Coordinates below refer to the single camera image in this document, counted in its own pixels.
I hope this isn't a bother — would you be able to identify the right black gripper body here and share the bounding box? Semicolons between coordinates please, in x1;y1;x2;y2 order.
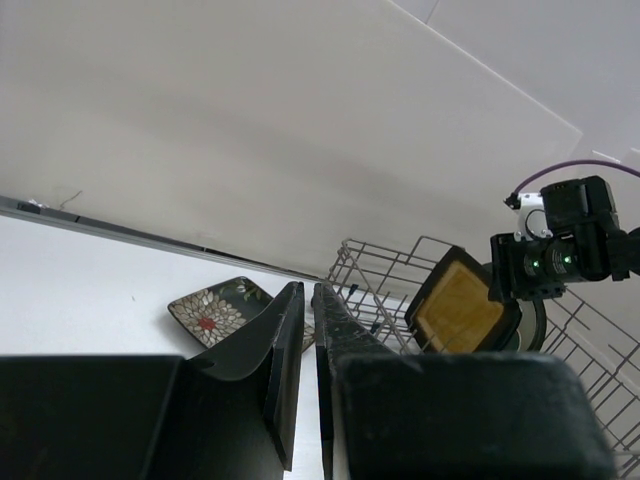
488;234;566;303

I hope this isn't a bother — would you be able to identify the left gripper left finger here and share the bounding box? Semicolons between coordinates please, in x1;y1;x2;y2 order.
1;282;305;479

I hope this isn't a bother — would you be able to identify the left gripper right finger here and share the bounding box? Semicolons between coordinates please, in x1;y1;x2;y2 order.
311;283;616;479

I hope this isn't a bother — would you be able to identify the round cream plate brown rim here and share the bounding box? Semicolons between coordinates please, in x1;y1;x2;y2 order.
505;300;547;351

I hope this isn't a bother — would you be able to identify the yellow square plate black rim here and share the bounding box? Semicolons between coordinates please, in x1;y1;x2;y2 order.
404;246;521;354

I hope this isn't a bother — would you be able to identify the black floral square plate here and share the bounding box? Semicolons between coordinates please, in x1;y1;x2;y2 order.
167;276;286;358

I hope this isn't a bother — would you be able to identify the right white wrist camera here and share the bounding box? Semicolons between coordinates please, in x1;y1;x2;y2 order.
504;193;553;242

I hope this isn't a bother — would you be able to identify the grey wire dish rack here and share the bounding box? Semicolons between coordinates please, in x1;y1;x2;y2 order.
327;236;639;479

